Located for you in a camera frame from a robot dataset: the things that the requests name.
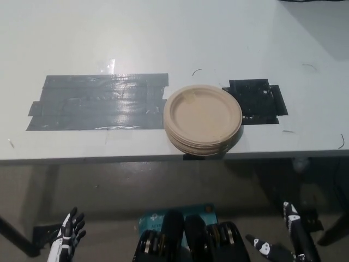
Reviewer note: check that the dark wooden table leg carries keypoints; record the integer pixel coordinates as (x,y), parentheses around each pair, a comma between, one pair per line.
(335,226)

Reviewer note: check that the black tape patch on table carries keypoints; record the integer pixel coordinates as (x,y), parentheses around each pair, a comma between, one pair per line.
(256,103)

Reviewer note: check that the black slanted table leg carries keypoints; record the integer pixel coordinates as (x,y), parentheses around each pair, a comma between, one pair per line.
(16,234)

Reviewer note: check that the teal cardboard box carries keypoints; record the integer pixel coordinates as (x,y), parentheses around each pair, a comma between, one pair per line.
(152,221)

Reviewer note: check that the stack of beige paper plates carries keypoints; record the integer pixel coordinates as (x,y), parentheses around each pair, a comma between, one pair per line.
(201,114)

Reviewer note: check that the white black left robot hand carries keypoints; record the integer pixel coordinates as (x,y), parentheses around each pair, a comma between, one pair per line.
(64,237)

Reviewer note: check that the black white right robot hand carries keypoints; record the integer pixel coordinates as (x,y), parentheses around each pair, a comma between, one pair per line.
(300,240)

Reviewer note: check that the grey duct tape patch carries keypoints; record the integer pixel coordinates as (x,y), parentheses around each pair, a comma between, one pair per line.
(95,103)

